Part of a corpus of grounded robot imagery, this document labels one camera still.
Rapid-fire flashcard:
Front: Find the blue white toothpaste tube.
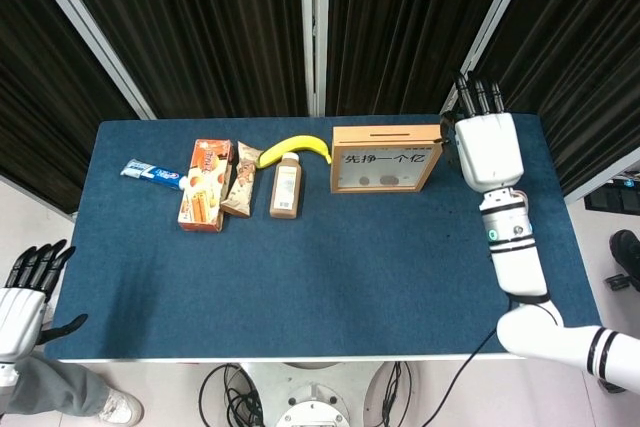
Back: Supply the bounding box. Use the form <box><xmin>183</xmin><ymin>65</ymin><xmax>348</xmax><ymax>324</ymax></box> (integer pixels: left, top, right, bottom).
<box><xmin>119</xmin><ymin>158</ymin><xmax>189</xmax><ymax>192</ymax></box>

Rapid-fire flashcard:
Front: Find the brown juice bottle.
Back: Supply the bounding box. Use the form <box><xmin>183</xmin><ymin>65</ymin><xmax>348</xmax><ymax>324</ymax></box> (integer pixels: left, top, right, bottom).
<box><xmin>269</xmin><ymin>151</ymin><xmax>304</xmax><ymax>220</ymax></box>

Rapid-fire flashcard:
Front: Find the black device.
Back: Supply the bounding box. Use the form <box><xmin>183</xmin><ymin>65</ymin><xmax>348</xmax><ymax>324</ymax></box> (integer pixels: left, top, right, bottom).
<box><xmin>583</xmin><ymin>174</ymin><xmax>640</xmax><ymax>213</ymax></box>

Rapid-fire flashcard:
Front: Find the wooden frame money box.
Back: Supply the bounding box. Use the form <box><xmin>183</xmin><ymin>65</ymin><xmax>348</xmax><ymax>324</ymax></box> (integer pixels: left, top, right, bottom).
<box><xmin>329</xmin><ymin>124</ymin><xmax>448</xmax><ymax>195</ymax></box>

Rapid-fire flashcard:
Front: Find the orange biscuit box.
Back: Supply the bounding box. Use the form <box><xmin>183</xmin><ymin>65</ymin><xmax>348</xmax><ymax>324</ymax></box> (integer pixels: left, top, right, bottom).
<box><xmin>177</xmin><ymin>138</ymin><xmax>235</xmax><ymax>234</ymax></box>

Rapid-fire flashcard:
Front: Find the yellow banana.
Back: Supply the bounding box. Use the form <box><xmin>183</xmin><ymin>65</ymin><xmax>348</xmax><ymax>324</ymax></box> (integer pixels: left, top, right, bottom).
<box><xmin>256</xmin><ymin>134</ymin><xmax>334</xmax><ymax>169</ymax></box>

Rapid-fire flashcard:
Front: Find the dark pleated curtain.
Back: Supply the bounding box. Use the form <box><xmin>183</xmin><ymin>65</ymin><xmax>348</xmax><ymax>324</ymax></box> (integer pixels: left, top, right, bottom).
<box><xmin>0</xmin><ymin>0</ymin><xmax>144</xmax><ymax>216</ymax></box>
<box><xmin>474</xmin><ymin>0</ymin><xmax>640</xmax><ymax>198</ymax></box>
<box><xmin>324</xmin><ymin>0</ymin><xmax>519</xmax><ymax>117</ymax></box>
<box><xmin>47</xmin><ymin>0</ymin><xmax>309</xmax><ymax>118</ymax></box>

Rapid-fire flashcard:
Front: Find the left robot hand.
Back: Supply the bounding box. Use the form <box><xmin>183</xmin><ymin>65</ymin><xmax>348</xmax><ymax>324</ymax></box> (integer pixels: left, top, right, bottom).
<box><xmin>0</xmin><ymin>239</ymin><xmax>90</xmax><ymax>363</ymax></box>

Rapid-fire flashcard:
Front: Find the round robot base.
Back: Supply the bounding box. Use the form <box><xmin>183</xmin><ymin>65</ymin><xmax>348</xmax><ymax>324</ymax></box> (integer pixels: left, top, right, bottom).
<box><xmin>249</xmin><ymin>360</ymin><xmax>399</xmax><ymax>427</ymax></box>

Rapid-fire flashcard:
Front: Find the white shoe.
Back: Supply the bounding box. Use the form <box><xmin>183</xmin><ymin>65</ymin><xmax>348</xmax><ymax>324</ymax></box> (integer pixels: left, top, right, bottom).
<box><xmin>97</xmin><ymin>389</ymin><xmax>145</xmax><ymax>426</ymax></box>

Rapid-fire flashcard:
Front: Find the beige snack packet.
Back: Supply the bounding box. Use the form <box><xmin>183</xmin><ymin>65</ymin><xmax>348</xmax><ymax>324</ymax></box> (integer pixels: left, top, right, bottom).
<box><xmin>220</xmin><ymin>140</ymin><xmax>260</xmax><ymax>219</ymax></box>

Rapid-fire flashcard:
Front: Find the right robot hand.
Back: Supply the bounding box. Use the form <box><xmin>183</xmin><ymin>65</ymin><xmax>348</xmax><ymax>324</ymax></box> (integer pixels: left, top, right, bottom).
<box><xmin>438</xmin><ymin>70</ymin><xmax>525</xmax><ymax>194</ymax></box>

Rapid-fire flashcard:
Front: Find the black cable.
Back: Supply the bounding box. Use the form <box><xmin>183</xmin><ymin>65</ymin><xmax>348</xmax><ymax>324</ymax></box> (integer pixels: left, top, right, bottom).
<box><xmin>433</xmin><ymin>329</ymin><xmax>502</xmax><ymax>427</ymax></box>
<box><xmin>198</xmin><ymin>361</ymin><xmax>267</xmax><ymax>427</ymax></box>
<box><xmin>378</xmin><ymin>361</ymin><xmax>417</xmax><ymax>423</ymax></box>

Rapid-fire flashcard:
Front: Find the grey trouser leg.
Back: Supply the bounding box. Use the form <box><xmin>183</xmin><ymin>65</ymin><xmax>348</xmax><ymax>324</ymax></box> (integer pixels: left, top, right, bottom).
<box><xmin>0</xmin><ymin>351</ymin><xmax>110</xmax><ymax>418</ymax></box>

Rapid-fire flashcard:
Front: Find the white partition post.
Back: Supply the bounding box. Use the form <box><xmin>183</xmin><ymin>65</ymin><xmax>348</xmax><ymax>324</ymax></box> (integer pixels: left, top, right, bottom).
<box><xmin>298</xmin><ymin>0</ymin><xmax>332</xmax><ymax>117</ymax></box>
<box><xmin>439</xmin><ymin>0</ymin><xmax>544</xmax><ymax>116</ymax></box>
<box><xmin>14</xmin><ymin>0</ymin><xmax>157</xmax><ymax>121</ymax></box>

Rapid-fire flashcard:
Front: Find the blue fabric table cloth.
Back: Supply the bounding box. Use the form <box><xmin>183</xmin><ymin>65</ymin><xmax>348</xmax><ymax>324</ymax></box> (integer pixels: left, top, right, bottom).
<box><xmin>43</xmin><ymin>114</ymin><xmax>604</xmax><ymax>361</ymax></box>

